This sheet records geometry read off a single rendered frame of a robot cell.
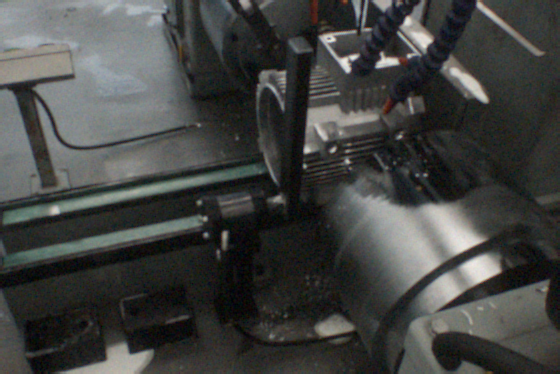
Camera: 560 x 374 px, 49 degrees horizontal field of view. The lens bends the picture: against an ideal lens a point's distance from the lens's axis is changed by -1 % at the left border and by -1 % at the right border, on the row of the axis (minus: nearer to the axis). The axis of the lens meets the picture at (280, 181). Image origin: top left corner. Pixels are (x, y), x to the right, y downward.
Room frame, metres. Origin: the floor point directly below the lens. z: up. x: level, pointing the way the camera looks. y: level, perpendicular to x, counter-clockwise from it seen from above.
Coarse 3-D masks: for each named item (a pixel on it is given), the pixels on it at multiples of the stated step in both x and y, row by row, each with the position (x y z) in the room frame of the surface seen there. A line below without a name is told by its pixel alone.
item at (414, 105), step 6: (264, 72) 0.77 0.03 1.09; (270, 72) 0.77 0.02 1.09; (276, 72) 0.78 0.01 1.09; (264, 78) 0.76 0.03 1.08; (264, 84) 0.76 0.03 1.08; (420, 96) 0.73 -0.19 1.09; (408, 102) 0.72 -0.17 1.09; (414, 102) 0.72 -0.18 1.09; (420, 102) 0.72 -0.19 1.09; (408, 108) 0.72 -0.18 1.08; (414, 108) 0.71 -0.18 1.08; (420, 108) 0.72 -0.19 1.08; (408, 114) 0.72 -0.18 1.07; (414, 114) 0.71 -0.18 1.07; (258, 138) 0.78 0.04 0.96; (300, 198) 0.65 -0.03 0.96
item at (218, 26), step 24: (216, 0) 0.99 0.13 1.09; (264, 0) 0.93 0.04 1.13; (288, 0) 0.94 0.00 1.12; (216, 24) 0.95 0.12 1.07; (240, 24) 0.92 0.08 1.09; (288, 24) 0.94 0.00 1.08; (336, 24) 0.97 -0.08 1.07; (216, 48) 0.96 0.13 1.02; (240, 48) 0.91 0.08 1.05; (312, 48) 0.96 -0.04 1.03; (240, 72) 0.92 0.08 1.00
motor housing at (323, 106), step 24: (312, 72) 0.75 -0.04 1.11; (264, 96) 0.78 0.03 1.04; (312, 96) 0.70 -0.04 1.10; (336, 96) 0.71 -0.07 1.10; (264, 120) 0.79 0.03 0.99; (312, 120) 0.68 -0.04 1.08; (336, 120) 0.69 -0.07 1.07; (360, 120) 0.70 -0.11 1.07; (408, 120) 0.72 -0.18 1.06; (264, 144) 0.76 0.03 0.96; (312, 144) 0.66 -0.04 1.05; (360, 144) 0.67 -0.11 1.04; (384, 144) 0.68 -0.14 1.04; (312, 168) 0.64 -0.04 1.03; (336, 168) 0.65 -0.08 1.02
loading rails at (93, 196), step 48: (48, 192) 0.66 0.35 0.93; (96, 192) 0.68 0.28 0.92; (144, 192) 0.68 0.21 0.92; (192, 192) 0.70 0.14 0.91; (48, 240) 0.62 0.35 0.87; (96, 240) 0.58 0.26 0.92; (144, 240) 0.58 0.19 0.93; (192, 240) 0.60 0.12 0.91; (288, 240) 0.65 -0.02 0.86; (0, 288) 0.50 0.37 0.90; (48, 288) 0.52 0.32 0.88; (96, 288) 0.54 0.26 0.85; (144, 288) 0.57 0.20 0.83
